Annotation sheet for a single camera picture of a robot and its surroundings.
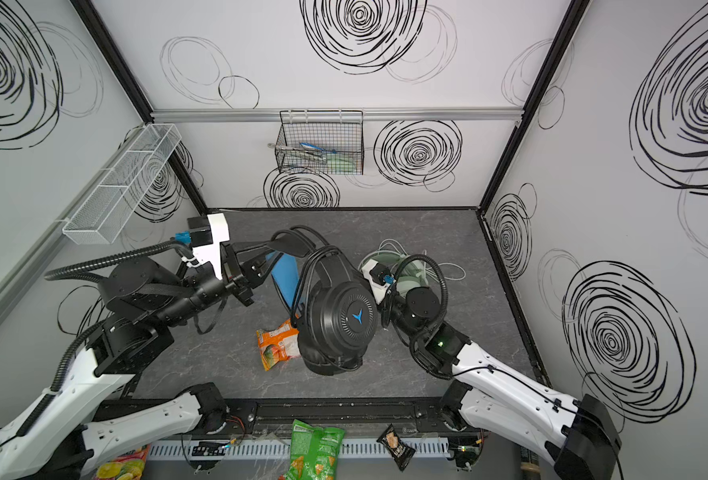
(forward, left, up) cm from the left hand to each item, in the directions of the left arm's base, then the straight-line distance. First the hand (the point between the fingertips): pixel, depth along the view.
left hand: (281, 246), depth 46 cm
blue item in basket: (+50, +4, -16) cm, 53 cm away
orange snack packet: (0, +10, -45) cm, 46 cm away
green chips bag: (-24, -3, -45) cm, 51 cm away
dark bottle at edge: (-24, -51, -46) cm, 73 cm away
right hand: (+8, -10, -19) cm, 23 cm away
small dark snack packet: (-23, -23, -48) cm, 57 cm away
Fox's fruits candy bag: (-28, +38, -45) cm, 65 cm away
